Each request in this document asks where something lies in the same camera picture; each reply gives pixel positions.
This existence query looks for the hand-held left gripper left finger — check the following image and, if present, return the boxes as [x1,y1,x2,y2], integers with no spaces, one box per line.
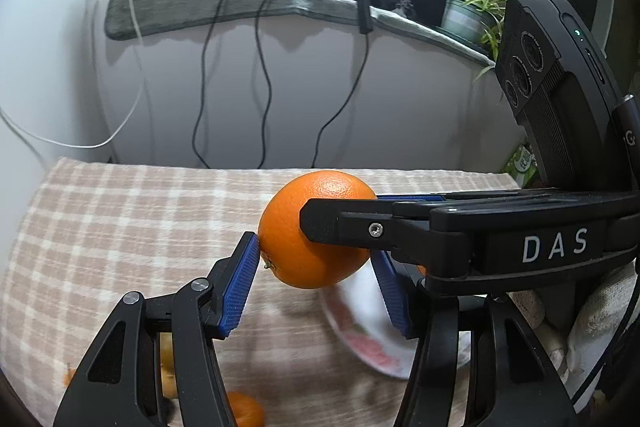
[52,231,262,427]

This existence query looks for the potted spider plant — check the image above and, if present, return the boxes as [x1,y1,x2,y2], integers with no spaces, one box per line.
[420,0,518,78]

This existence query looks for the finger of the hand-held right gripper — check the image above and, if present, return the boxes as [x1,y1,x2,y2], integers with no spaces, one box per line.
[299,198,474,279]
[375,188,542,206]

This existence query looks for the mandarin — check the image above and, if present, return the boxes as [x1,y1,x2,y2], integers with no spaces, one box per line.
[227,391,265,427]

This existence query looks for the beige checked tablecloth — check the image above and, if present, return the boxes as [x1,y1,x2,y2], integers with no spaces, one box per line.
[0,157,531,427]

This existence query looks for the flat white cable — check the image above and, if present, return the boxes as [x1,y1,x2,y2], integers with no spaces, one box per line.
[0,0,152,150]

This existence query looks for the floral white plate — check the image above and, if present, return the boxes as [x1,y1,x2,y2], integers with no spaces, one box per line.
[320,259,471,380]

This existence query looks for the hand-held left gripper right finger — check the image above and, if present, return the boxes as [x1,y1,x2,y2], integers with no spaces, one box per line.
[371,251,579,427]

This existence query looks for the person's right hand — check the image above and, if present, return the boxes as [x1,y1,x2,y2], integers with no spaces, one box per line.
[510,263,640,408]

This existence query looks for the black inline cable controller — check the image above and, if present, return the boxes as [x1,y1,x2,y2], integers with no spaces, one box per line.
[357,0,374,34]

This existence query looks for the black cable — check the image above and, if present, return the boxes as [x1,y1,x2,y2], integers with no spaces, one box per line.
[192,0,236,169]
[255,0,291,169]
[312,31,371,169]

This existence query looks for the large orange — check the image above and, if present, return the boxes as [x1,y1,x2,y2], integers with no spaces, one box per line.
[257,170,378,290]

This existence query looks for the green carton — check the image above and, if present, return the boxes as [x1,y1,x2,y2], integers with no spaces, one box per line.
[501,144,539,188]

